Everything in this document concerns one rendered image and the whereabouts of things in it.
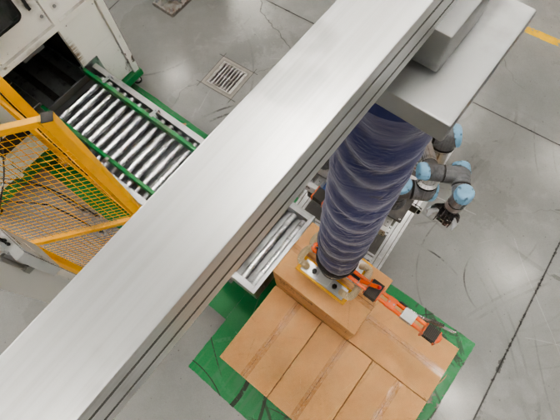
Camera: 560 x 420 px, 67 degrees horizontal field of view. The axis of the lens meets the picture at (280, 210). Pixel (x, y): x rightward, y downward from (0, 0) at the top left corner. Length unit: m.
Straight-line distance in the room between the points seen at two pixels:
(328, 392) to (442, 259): 1.52
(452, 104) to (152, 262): 0.52
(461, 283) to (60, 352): 3.48
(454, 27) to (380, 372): 2.48
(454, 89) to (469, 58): 0.07
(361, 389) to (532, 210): 2.21
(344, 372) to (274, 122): 2.54
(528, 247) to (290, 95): 3.67
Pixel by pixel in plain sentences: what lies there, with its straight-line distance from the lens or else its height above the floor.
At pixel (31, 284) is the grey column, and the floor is 1.49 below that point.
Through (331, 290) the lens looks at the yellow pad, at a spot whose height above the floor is 1.08.
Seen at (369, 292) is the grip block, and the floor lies 1.20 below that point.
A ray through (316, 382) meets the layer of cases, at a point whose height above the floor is 0.54.
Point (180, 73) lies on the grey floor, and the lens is 4.62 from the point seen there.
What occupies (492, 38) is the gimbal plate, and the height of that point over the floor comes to 2.87.
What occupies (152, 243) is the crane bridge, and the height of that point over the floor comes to 3.05.
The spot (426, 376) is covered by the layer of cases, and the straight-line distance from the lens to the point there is 3.02.
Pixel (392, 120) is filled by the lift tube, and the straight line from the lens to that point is 0.86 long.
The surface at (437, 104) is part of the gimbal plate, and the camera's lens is 0.74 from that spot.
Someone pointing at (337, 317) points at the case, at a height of 0.94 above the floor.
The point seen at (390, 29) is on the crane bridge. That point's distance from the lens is 0.57.
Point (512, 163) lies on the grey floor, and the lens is 4.33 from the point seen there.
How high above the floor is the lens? 3.45
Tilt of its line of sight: 69 degrees down
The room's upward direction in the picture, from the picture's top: 6 degrees counter-clockwise
